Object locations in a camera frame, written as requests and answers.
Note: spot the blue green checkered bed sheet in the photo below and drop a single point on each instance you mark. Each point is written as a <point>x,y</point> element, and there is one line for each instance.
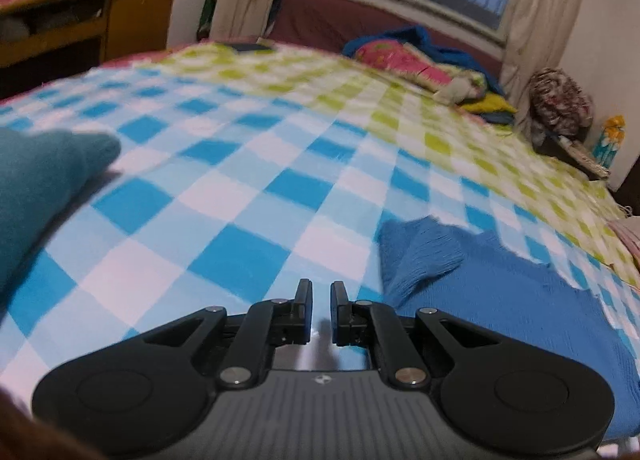
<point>241,173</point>

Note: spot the floral fabric bundle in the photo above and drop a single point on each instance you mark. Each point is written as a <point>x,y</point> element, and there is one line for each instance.
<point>561,115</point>

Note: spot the maroon headboard cushion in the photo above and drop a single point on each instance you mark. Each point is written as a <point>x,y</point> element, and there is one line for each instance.
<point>329,24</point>

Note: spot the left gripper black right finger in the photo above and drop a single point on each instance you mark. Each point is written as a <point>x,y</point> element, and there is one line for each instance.
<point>375,327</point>

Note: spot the blue knit sweater yellow stripes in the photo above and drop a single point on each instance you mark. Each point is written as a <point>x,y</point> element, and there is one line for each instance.
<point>426,264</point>

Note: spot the wooden side cabinet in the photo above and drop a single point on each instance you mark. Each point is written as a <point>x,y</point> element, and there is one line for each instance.
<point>122,27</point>

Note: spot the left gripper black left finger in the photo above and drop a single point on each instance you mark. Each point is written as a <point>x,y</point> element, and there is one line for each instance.
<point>266,326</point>

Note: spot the pink folded blanket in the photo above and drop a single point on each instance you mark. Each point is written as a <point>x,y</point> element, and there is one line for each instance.
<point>628,231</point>

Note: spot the teal fleece garment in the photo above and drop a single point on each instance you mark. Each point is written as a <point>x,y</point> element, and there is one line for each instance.
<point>41,173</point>

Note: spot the colourful floral quilt pile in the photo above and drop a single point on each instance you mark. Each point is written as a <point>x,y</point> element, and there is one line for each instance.
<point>454,77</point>

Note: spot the right beige curtain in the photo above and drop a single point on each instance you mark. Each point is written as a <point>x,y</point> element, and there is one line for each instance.
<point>536,39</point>

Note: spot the black phone on bed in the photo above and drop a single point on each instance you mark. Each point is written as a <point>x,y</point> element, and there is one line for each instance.
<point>242,48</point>

